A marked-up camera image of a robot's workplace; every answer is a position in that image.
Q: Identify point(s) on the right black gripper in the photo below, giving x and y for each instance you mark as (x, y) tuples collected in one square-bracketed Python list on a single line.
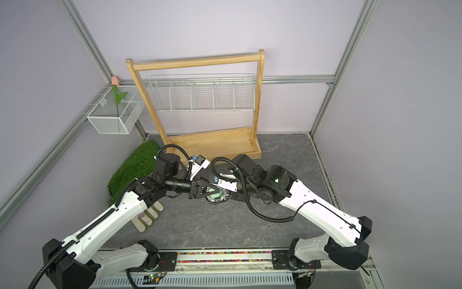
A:
[(237, 196)]

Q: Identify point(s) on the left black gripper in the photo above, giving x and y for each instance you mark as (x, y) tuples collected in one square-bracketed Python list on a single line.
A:
[(197, 188)]

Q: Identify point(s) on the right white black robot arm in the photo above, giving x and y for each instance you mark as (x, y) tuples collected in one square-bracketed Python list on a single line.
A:
[(344, 237)]

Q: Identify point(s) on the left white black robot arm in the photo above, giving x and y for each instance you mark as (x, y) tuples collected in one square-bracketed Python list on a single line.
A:
[(74, 263)]

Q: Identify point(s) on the green artificial grass mat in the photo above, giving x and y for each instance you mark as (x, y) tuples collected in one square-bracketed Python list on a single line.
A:
[(139, 164)]

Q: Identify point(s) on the pink tulip artificial flower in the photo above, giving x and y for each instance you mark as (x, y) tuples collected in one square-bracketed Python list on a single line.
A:
[(118, 97)]

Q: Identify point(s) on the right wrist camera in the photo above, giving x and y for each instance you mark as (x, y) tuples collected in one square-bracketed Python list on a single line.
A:
[(227, 185)]

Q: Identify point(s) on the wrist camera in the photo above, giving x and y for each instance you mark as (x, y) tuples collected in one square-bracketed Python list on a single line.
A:
[(197, 164), (227, 185)]

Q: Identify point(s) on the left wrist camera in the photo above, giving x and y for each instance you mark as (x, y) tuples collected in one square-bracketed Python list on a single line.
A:
[(197, 164)]

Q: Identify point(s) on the wooden rack frame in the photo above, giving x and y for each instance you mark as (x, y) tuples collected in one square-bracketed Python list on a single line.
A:
[(221, 143)]

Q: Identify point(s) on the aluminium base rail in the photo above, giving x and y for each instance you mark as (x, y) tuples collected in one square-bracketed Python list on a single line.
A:
[(223, 260)]

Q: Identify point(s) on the white wire basket shelf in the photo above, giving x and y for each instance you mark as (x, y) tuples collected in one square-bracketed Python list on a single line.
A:
[(230, 92)]

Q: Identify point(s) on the white mesh wall basket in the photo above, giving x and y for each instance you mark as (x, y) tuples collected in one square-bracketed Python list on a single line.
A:
[(103, 114)]

